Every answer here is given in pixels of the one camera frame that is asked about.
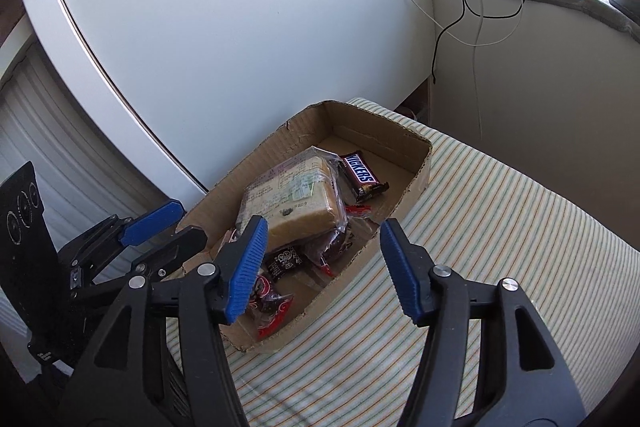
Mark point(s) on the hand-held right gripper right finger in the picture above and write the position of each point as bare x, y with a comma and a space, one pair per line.
402, 272

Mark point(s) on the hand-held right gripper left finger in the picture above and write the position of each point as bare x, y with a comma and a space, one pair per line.
247, 272

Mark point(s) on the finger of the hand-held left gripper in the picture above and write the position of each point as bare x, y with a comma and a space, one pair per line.
175, 249
150, 219

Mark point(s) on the dark red snack packet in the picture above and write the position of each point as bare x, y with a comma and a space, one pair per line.
327, 247
267, 302

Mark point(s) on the black snack packet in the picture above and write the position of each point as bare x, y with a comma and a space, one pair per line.
284, 261

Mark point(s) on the bread loaf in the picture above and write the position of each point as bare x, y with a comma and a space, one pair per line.
295, 192

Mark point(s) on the brown chocolate bar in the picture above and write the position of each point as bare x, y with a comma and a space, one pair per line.
361, 174

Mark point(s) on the cardboard box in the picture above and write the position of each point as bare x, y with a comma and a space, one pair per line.
380, 127

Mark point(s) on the grey ribbed panel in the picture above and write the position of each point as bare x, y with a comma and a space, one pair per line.
50, 132

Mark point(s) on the striped cloth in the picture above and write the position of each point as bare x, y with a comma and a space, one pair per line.
500, 232

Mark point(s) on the white cabinet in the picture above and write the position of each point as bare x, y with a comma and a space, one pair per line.
200, 32

